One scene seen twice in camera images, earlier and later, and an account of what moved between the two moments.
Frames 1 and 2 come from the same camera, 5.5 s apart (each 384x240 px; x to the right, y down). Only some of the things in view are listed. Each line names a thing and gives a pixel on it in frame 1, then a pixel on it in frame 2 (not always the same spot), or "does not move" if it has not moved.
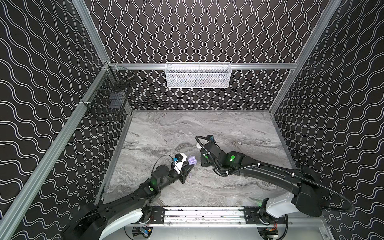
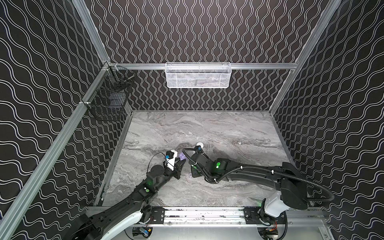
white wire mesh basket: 198,75 does not move
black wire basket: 108,100 does not move
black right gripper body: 205,159 → 195,167
